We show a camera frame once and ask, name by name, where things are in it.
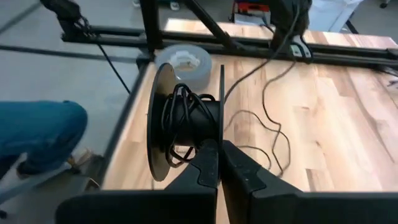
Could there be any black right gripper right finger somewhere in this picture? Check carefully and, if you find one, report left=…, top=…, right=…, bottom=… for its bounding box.
left=221, top=139, right=398, bottom=224

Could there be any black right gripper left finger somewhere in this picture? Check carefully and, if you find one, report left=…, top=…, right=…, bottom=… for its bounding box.
left=55, top=139, right=220, bottom=224

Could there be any thin black cord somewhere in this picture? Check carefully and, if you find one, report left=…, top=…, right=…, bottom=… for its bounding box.
left=160, top=58, right=299, bottom=180

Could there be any person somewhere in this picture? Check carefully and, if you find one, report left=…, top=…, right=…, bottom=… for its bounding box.
left=0, top=100, right=88, bottom=177

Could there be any grey duct tape roll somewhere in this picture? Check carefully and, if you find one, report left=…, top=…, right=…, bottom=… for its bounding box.
left=154, top=44, right=213, bottom=91

